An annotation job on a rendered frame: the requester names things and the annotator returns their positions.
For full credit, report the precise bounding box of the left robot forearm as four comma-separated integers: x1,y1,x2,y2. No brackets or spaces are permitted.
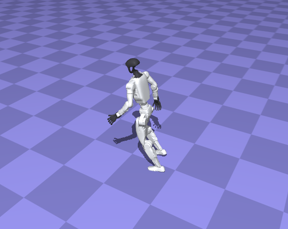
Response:
116,102,129,117

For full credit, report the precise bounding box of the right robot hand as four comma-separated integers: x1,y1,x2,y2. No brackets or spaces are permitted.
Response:
153,97,161,110

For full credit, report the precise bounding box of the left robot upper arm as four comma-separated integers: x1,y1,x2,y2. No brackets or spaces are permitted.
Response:
126,81,135,108

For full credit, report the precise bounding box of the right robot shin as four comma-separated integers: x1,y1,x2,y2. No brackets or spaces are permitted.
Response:
146,126,162,151

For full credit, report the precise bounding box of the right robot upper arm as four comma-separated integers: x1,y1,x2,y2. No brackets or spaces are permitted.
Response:
143,71,157,90

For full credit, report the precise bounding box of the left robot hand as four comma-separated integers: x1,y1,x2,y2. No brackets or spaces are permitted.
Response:
107,113,121,125

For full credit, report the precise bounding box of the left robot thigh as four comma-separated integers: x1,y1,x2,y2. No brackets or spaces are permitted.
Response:
135,114,153,147

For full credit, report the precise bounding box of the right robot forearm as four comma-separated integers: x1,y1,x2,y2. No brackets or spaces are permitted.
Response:
152,87,158,100

